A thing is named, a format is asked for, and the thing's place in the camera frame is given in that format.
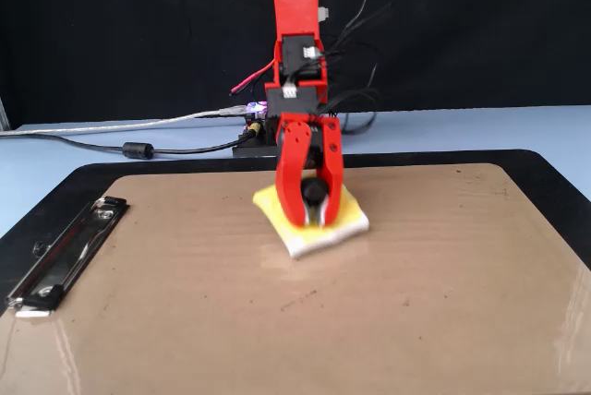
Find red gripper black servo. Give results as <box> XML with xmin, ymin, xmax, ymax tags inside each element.
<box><xmin>274</xmin><ymin>111</ymin><xmax>344</xmax><ymax>230</ymax></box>

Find yellow white sponge black knob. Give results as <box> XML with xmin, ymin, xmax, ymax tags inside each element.
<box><xmin>252</xmin><ymin>175</ymin><xmax>371</xmax><ymax>261</ymax></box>

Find black robot base with electronics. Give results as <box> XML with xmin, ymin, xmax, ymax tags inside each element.
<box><xmin>232</xmin><ymin>102</ymin><xmax>283</xmax><ymax>159</ymax></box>

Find black rubber mat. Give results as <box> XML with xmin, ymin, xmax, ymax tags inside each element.
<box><xmin>0</xmin><ymin>149</ymin><xmax>591</xmax><ymax>317</ymax></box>

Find brown glossy clipboard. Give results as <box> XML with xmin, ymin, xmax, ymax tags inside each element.
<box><xmin>0</xmin><ymin>162</ymin><xmax>591</xmax><ymax>395</ymax></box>

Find black backdrop cloth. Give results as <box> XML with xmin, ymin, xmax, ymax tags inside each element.
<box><xmin>0</xmin><ymin>0</ymin><xmax>591</xmax><ymax>131</ymax></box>

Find silver metal clipboard clip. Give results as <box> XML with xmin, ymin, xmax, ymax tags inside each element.
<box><xmin>4</xmin><ymin>196</ymin><xmax>128</xmax><ymax>318</ymax></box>

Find black servo wire bundle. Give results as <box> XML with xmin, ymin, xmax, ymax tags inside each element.
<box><xmin>316</xmin><ymin>0</ymin><xmax>394</xmax><ymax>137</ymax></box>

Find red loose wire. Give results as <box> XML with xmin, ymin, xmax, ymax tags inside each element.
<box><xmin>230</xmin><ymin>60</ymin><xmax>278</xmax><ymax>94</ymax></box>

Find black power cable with ferrite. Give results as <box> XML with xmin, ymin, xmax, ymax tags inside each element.
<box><xmin>0</xmin><ymin>129</ymin><xmax>253</xmax><ymax>161</ymax></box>

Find silver braided USB cable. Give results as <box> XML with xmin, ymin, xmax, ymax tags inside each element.
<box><xmin>0</xmin><ymin>106</ymin><xmax>248</xmax><ymax>138</ymax></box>

